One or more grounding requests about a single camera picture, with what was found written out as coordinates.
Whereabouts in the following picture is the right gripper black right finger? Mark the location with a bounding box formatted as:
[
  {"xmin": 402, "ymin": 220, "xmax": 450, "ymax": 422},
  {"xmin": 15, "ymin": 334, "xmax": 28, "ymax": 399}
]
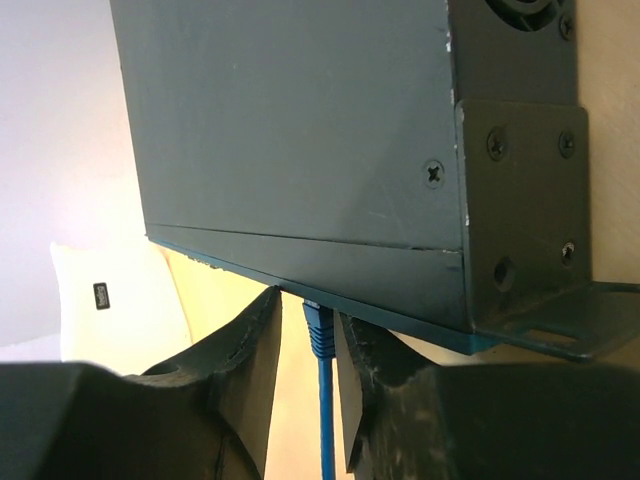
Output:
[{"xmin": 334, "ymin": 313, "xmax": 450, "ymax": 479}]

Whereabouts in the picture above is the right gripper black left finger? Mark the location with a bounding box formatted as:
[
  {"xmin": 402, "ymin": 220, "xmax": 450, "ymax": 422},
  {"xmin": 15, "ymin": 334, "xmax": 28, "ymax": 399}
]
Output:
[{"xmin": 117, "ymin": 287, "xmax": 282, "ymax": 479}]

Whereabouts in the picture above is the blue patch cable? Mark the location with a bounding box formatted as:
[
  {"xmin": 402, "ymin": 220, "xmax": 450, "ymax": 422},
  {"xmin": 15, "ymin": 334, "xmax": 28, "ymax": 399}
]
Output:
[{"xmin": 302, "ymin": 298, "xmax": 337, "ymax": 480}]

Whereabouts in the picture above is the dark network switch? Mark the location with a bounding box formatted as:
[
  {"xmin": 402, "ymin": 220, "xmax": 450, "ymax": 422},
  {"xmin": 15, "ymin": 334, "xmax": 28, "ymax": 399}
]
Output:
[{"xmin": 111, "ymin": 1, "xmax": 639, "ymax": 361}]

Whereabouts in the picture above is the white plastic tub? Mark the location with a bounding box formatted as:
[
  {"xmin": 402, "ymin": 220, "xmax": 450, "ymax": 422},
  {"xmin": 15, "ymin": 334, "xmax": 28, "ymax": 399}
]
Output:
[{"xmin": 50, "ymin": 240, "xmax": 192, "ymax": 375}]

